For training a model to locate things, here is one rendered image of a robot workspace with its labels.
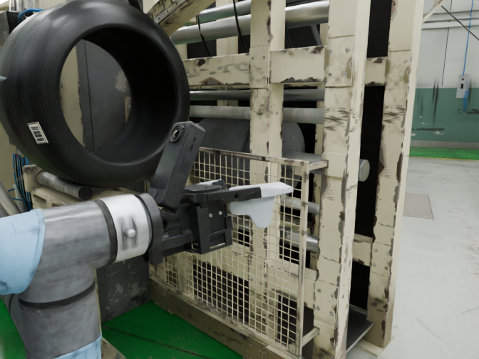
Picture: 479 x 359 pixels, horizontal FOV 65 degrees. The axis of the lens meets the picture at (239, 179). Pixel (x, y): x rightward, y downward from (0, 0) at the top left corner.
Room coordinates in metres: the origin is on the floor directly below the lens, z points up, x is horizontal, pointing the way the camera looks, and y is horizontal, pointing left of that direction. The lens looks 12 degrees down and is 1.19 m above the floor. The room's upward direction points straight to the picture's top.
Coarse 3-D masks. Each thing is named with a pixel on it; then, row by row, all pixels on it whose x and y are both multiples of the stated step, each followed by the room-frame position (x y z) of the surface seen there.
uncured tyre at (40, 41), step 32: (96, 0) 1.18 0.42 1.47; (32, 32) 1.06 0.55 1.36; (64, 32) 1.07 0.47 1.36; (96, 32) 1.44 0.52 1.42; (128, 32) 1.46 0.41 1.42; (160, 32) 1.31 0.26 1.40; (0, 64) 1.12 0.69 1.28; (32, 64) 1.02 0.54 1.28; (128, 64) 1.53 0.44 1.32; (160, 64) 1.49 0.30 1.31; (0, 96) 1.10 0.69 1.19; (32, 96) 1.01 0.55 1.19; (160, 96) 1.55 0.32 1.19; (64, 128) 1.05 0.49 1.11; (128, 128) 1.52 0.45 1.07; (160, 128) 1.51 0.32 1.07; (32, 160) 1.17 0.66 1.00; (64, 160) 1.06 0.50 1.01; (96, 160) 1.11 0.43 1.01; (128, 160) 1.46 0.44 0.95
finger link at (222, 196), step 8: (208, 192) 0.46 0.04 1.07; (216, 192) 0.46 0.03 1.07; (224, 192) 0.46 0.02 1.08; (232, 192) 0.46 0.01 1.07; (240, 192) 0.46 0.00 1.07; (248, 192) 0.47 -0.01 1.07; (256, 192) 0.47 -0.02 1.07; (208, 200) 0.45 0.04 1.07; (216, 200) 0.46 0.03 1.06; (224, 200) 0.45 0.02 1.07; (232, 200) 0.46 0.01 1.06; (240, 200) 0.47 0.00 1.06
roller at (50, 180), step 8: (40, 176) 1.32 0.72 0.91; (48, 176) 1.29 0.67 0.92; (56, 176) 1.28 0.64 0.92; (48, 184) 1.27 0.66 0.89; (56, 184) 1.22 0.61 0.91; (64, 184) 1.18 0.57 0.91; (72, 184) 1.16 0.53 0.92; (80, 184) 1.14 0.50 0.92; (64, 192) 1.19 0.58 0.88; (72, 192) 1.14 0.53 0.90; (80, 192) 1.11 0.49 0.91; (88, 192) 1.13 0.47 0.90
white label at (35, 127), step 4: (28, 124) 1.01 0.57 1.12; (32, 124) 1.01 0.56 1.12; (36, 124) 1.01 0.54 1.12; (32, 128) 1.02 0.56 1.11; (36, 128) 1.01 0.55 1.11; (40, 128) 1.01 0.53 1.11; (32, 132) 1.02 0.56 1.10; (36, 132) 1.02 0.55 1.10; (40, 132) 1.01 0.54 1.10; (36, 136) 1.02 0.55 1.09; (40, 136) 1.02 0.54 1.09; (44, 136) 1.01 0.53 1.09; (36, 140) 1.03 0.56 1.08; (40, 140) 1.02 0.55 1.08; (44, 140) 1.02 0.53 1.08
